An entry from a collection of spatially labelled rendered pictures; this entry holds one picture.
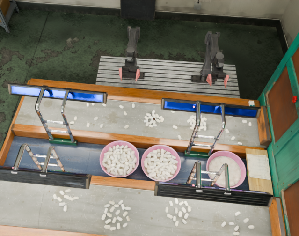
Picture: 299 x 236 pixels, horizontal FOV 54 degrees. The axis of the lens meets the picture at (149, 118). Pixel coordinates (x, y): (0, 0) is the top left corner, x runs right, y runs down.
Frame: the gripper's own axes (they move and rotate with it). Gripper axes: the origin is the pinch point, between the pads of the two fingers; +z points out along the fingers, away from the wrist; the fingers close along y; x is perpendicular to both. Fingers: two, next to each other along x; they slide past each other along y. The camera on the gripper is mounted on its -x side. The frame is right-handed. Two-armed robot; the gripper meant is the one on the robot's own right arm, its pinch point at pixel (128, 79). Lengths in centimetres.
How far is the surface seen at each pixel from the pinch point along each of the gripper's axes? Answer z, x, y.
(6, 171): 70, -4, -58
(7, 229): 93, 30, -63
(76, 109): 5, 33, -39
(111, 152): 39, 32, -9
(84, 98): 17.3, 0.2, -26.2
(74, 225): 88, 32, -26
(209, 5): -196, 85, 86
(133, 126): 16.7, 33.1, 4.3
